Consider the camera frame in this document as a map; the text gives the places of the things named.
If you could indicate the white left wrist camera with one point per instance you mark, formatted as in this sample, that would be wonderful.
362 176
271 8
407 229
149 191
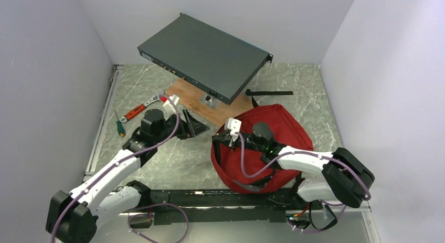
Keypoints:
170 103

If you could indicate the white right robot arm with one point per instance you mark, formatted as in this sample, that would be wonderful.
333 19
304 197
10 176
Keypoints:
338 174

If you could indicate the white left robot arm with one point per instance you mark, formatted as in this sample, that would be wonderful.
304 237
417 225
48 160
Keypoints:
75 216

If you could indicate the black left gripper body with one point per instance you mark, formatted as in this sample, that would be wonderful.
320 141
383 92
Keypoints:
183 130

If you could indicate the wooden base board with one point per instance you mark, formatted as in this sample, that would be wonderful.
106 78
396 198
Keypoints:
212 110

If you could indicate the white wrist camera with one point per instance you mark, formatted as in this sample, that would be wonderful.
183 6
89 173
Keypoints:
232 127
170 103

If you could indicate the red handled adjustable wrench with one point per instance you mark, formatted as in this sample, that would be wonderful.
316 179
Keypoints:
141 107

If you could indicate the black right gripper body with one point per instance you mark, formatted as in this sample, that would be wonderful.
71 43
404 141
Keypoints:
249 144

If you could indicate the metal stand bracket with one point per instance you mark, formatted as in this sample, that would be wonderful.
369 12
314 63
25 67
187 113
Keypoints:
209 101

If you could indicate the green handled screwdriver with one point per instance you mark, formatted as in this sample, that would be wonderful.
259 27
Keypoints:
119 126

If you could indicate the red backpack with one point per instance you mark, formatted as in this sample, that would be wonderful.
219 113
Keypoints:
286 130

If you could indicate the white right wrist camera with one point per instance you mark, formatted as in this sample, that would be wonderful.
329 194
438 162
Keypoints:
232 127

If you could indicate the aluminium frame rail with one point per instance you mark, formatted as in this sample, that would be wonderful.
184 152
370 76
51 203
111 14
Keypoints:
98 141

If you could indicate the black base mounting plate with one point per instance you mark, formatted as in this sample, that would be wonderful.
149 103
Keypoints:
218 205

